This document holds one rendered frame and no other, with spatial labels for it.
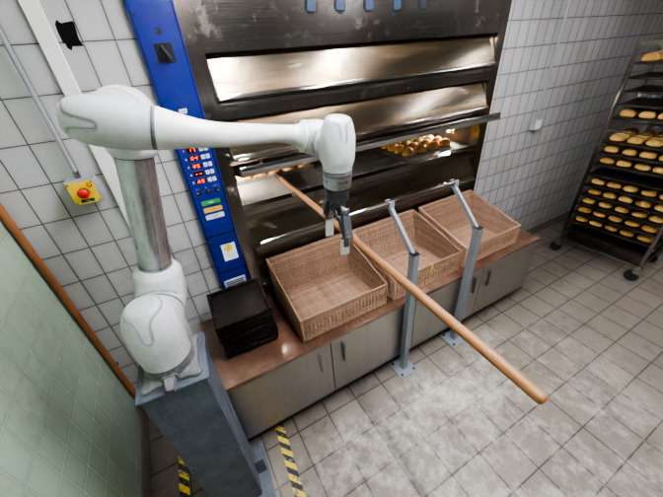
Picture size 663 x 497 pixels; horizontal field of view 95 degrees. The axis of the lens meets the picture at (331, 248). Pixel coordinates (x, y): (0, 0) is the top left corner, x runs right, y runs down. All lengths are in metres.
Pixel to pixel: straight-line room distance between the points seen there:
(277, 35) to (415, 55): 0.82
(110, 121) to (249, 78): 0.88
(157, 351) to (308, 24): 1.47
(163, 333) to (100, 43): 1.06
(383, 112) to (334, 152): 1.10
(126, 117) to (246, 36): 0.89
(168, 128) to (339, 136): 0.42
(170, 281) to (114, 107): 0.57
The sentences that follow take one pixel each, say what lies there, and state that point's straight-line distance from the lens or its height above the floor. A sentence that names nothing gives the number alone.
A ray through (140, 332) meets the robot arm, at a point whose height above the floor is 1.23.
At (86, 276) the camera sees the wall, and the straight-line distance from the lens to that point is 1.82.
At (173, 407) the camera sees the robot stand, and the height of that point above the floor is 0.91.
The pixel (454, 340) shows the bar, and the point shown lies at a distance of 2.52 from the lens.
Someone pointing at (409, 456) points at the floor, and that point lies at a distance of 2.04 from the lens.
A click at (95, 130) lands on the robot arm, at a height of 1.76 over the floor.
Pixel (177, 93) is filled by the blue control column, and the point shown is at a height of 1.76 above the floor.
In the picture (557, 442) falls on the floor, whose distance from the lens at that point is 2.32.
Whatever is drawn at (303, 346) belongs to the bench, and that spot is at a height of 0.58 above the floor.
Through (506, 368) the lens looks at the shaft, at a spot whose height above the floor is 1.20.
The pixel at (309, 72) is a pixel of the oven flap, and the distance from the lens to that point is 1.71.
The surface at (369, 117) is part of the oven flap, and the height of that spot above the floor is 1.53.
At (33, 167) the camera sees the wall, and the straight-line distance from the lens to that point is 1.64.
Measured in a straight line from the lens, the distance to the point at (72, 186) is 1.57.
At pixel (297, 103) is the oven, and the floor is 1.66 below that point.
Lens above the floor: 1.87
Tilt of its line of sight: 33 degrees down
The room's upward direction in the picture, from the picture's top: 4 degrees counter-clockwise
